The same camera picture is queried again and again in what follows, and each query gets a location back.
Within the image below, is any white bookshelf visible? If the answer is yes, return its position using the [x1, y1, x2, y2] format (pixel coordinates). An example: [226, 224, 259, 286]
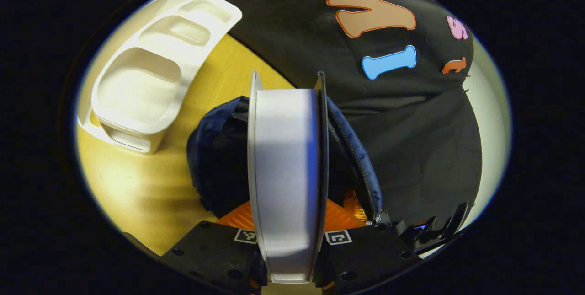
[77, 0, 243, 155]

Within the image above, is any blue schoolbag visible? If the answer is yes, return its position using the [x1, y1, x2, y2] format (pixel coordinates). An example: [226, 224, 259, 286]
[186, 95, 383, 227]

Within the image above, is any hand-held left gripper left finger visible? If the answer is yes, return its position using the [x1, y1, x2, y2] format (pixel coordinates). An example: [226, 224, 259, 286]
[160, 201, 269, 295]

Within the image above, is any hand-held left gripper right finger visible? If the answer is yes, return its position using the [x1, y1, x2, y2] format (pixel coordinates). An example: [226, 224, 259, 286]
[314, 199, 414, 294]

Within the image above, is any black backdrop cloth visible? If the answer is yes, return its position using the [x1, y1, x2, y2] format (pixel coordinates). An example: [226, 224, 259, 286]
[178, 0, 484, 241]

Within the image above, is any black book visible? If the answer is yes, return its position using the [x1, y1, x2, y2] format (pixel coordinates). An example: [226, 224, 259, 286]
[247, 70, 330, 284]

